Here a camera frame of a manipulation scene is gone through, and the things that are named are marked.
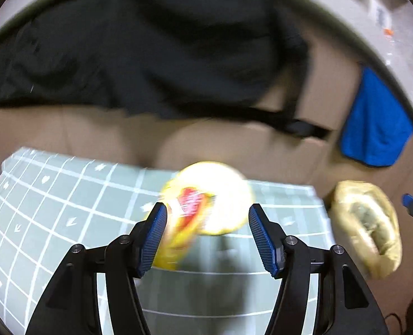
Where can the black cloth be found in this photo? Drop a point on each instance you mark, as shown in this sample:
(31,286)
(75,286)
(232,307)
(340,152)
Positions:
(140,49)

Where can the beige plastic bag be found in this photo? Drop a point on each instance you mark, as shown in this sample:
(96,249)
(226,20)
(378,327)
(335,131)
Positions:
(367,226)

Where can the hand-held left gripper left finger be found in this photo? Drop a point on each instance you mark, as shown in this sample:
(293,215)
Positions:
(154,240)

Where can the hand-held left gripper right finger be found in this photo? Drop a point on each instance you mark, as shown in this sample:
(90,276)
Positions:
(264,244)

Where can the yellow snack packet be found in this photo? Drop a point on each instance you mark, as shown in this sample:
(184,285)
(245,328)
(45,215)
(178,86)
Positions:
(213,199)

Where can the beige sofa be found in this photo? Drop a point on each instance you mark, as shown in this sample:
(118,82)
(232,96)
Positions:
(87,131)

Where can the blue cloth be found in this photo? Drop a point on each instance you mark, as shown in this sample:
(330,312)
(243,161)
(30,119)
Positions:
(374,122)

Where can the green grid-patterned mat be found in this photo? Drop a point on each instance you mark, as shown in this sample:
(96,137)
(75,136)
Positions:
(52,209)

